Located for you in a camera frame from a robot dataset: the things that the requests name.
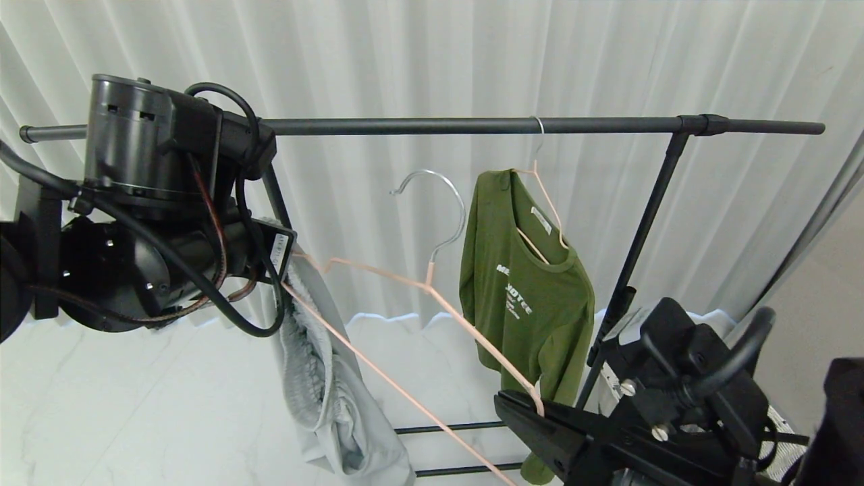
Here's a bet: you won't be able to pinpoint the white curtain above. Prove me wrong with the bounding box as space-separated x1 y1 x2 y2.
0 0 864 328

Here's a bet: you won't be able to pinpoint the black clothes rack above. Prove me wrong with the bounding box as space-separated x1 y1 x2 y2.
19 113 826 478

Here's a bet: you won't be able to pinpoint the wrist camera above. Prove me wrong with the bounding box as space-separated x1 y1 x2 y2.
597 297 772 461
169 94 277 182

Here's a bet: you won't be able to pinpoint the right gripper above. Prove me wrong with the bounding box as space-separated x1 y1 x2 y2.
557 415 763 486

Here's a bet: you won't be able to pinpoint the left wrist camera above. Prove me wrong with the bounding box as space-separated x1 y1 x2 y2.
169 94 277 182

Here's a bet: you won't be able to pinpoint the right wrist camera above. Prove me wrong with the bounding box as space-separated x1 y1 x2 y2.
597 297 772 461

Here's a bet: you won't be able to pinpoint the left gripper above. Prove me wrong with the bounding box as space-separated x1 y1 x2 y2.
61 216 298 333

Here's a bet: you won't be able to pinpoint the pale grey shorts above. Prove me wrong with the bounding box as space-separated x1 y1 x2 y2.
270 251 416 486

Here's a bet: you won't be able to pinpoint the pink clothes hanger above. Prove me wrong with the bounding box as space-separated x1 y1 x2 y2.
282 169 547 486
512 116 572 265

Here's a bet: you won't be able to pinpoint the green printed t-shirt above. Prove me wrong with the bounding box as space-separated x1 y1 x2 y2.
459 169 596 485

